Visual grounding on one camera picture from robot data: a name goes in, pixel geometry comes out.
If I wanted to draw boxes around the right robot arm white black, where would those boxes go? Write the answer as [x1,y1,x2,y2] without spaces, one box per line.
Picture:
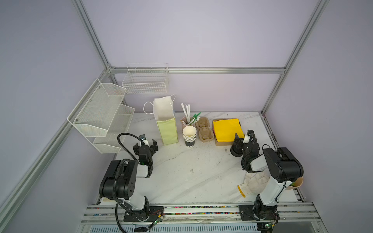
[231,130,304,222]

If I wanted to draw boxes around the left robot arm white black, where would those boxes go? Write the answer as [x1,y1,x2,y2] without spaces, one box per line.
[99,140,164,222]

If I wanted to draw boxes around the stack of black cup lids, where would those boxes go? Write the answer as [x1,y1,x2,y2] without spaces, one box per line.
[230,133,244,157]

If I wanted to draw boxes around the yellow napkin stack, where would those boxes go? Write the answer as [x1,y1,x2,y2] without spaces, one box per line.
[213,118,245,143]

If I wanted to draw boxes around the cardboard box of napkins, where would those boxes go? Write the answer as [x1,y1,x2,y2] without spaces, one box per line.
[212,117,245,147]

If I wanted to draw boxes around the white work glove right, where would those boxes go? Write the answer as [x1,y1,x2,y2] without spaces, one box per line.
[238,171,270,198]

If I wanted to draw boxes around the white and green paper bag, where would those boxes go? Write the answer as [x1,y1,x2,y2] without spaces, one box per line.
[143,94,178,145]

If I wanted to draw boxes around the brown pulp cup carriers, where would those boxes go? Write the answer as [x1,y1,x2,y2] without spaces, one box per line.
[195,116,215,143]

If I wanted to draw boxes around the stack of black paper cups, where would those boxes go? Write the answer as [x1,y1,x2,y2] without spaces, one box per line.
[182,125,197,148]

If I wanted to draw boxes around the pink utensil holder cup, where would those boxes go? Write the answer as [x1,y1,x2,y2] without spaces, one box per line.
[180,117,193,129]

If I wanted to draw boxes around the tan bowl with green plant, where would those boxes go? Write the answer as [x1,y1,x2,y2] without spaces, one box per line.
[286,177,304,190]

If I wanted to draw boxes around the white two-tier mesh shelf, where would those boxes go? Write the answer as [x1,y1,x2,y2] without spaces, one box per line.
[67,80,135,154]

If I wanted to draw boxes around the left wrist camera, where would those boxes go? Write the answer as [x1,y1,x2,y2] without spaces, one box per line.
[139,134,149,146]

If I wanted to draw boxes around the white wire basket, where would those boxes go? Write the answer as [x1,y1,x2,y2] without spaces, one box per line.
[122,63,169,94]

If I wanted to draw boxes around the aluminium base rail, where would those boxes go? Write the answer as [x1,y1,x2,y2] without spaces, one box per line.
[80,202,321,225]

